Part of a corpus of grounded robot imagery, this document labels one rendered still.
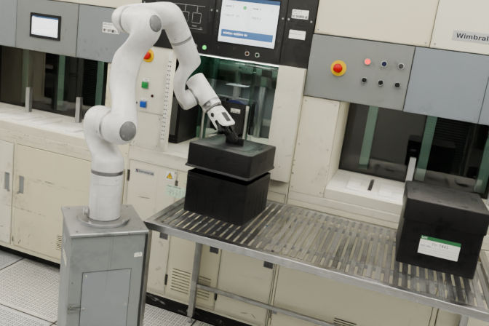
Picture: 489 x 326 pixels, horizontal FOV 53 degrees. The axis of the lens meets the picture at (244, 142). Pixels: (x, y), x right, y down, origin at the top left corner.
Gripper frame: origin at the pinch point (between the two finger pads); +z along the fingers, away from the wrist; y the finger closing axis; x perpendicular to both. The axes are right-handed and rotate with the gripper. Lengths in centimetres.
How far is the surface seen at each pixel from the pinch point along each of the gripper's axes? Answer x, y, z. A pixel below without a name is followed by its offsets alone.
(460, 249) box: -52, -1, 82
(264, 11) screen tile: -35, 28, -43
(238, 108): 23, 78, -25
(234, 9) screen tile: -24, 27, -53
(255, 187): 1.8, -4.5, 22.6
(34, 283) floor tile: 156, 4, -2
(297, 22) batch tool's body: -44, 30, -29
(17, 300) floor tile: 151, -13, 2
